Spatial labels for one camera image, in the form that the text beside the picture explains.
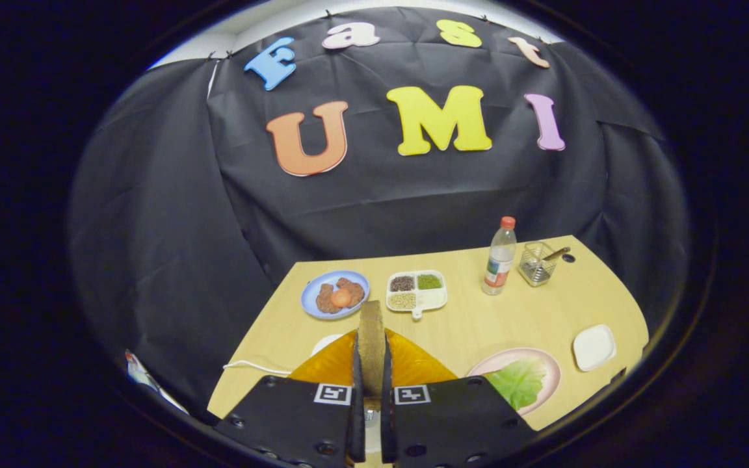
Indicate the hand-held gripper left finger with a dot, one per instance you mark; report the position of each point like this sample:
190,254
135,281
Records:
296,422

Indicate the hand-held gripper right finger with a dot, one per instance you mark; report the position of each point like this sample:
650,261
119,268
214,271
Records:
452,422

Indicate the green lettuce leaf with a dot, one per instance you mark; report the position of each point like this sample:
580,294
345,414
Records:
517,383

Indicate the plain brown bread slice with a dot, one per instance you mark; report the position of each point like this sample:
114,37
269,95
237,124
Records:
372,351

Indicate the white toaster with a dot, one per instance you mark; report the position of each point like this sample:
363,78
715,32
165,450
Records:
326,343

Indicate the pink round plate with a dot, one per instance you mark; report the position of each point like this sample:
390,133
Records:
543,364

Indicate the blue round plate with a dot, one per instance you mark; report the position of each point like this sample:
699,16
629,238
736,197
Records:
313,305

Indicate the white divided tray with grains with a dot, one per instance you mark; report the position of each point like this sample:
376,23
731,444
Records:
436,299

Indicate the orange round food piece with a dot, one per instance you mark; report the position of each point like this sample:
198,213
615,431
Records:
341,298

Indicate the brown meat patties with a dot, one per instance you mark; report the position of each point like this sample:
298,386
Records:
355,289

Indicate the small white square plate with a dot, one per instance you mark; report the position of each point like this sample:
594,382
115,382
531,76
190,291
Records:
594,348

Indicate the clear red-capped water bottle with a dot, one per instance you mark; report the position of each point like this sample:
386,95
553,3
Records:
498,266

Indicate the metal mesh utensil holder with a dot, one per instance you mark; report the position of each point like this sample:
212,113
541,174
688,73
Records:
534,270

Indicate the metal spoon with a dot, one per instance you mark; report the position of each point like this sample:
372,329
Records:
556,253

